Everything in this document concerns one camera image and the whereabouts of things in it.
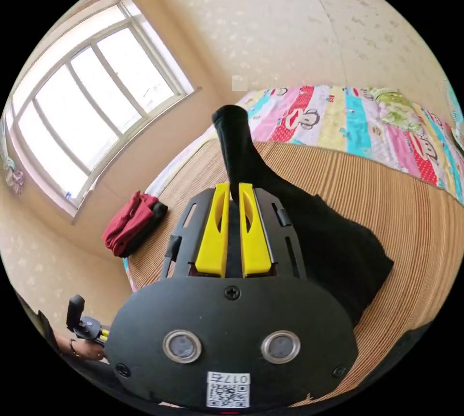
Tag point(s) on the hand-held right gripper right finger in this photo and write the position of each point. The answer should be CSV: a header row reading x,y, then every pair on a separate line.
x,y
255,245

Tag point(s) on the bed with woven mat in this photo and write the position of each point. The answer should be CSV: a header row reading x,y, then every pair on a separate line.
x,y
398,205

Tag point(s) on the black long sleeve shirt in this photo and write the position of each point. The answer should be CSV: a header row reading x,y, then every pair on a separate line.
x,y
326,242

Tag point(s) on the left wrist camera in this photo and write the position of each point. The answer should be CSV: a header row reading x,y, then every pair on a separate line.
x,y
75,309

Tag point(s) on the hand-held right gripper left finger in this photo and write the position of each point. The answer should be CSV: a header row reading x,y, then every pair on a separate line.
x,y
212,242

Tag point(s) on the person's left hand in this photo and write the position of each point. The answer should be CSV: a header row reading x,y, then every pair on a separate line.
x,y
90,352

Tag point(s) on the white framed window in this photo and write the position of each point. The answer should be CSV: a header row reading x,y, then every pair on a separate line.
x,y
90,96

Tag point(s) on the person's left forearm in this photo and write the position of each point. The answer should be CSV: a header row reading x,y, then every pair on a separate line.
x,y
63,343

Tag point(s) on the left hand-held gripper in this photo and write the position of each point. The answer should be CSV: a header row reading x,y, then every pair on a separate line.
x,y
88,327

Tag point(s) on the pile of clothes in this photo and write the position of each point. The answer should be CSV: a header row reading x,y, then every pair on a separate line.
x,y
127,223

